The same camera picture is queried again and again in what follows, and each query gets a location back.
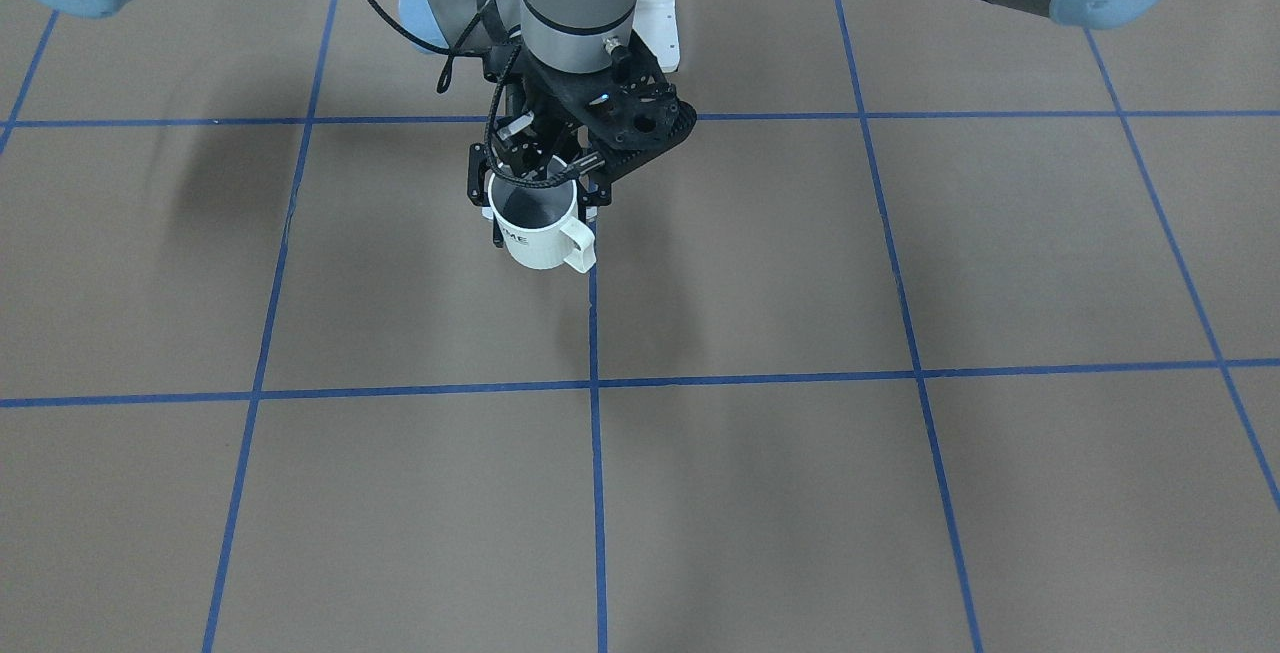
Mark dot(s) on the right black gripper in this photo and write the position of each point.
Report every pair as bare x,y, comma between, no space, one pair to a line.
535,105

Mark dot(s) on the white mug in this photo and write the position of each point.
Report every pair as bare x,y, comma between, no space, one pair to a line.
540,228

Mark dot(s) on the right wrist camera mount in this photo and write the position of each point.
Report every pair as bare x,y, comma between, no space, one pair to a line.
632,112

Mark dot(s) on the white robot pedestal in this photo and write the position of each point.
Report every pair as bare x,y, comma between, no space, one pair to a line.
656,22

